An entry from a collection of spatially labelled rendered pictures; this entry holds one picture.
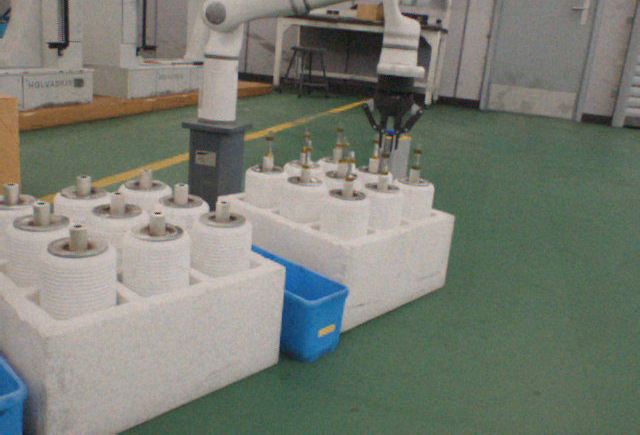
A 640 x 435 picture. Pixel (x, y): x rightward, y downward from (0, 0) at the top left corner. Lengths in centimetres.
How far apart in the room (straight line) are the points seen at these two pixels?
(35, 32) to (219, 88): 200
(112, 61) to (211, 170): 236
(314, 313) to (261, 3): 83
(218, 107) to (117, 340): 90
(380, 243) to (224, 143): 59
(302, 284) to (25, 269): 49
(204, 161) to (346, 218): 59
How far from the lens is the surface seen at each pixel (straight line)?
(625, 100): 639
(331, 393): 100
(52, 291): 83
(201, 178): 163
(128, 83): 384
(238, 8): 156
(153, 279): 87
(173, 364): 90
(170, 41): 747
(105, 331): 82
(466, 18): 641
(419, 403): 101
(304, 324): 103
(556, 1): 641
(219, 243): 92
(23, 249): 92
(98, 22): 395
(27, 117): 311
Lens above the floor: 55
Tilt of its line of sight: 15 degrees down
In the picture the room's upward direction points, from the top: 6 degrees clockwise
